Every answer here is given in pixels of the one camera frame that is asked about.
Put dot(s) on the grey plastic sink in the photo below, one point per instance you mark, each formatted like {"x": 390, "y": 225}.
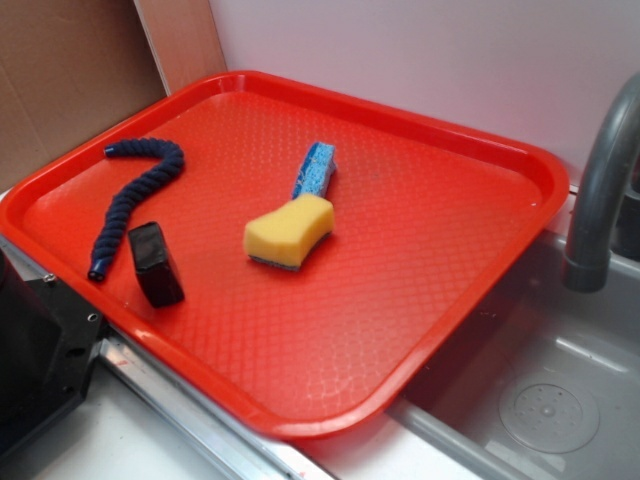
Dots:
{"x": 539, "y": 382}

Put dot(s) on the yellow sponge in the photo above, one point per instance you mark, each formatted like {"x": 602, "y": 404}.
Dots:
{"x": 286, "y": 236}

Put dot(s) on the grey faucet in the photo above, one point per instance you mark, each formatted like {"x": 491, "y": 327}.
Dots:
{"x": 605, "y": 217}

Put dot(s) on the blue sponge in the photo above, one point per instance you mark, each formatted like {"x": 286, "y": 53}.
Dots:
{"x": 315, "y": 172}

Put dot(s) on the brown cardboard panel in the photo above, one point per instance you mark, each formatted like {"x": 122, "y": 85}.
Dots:
{"x": 69, "y": 71}

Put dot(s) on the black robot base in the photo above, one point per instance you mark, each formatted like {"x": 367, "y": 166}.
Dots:
{"x": 50, "y": 337}

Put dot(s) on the red plastic tray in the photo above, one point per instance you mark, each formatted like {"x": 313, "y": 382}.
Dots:
{"x": 429, "y": 215}

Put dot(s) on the metal rail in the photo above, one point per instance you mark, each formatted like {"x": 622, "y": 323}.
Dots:
{"x": 140, "y": 422}

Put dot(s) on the black box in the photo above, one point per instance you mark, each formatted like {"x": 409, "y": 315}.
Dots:
{"x": 154, "y": 266}

